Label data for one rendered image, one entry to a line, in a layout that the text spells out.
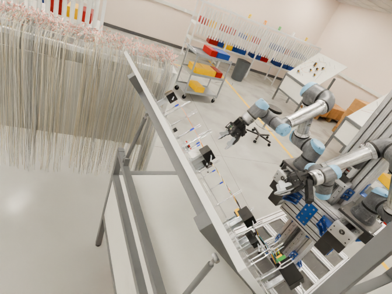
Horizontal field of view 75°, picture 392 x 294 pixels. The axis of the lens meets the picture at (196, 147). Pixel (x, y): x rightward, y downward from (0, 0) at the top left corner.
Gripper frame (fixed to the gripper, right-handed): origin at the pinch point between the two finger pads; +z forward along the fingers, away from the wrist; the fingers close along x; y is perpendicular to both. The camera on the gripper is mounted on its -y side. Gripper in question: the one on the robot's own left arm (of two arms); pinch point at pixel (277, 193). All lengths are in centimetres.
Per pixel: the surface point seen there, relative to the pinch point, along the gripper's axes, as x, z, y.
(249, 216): 7.3, 19.8, -7.7
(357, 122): -280, -377, 183
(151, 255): -8, 63, -7
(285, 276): 2.8, 15.2, -32.3
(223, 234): 57, 44, -23
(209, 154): 29.4, 31.7, 12.7
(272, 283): -1.3, 20.1, -32.9
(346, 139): -309, -357, 167
